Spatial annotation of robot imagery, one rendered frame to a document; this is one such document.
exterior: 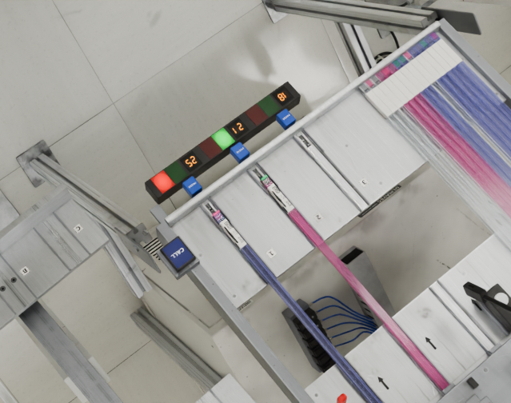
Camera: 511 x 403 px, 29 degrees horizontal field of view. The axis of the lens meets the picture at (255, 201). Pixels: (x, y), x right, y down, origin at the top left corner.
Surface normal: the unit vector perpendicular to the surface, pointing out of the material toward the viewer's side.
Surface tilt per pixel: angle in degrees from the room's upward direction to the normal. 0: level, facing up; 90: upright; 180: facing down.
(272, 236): 44
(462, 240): 0
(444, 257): 0
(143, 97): 0
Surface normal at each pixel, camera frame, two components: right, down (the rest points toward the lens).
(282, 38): 0.47, 0.25
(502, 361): 0.04, -0.36
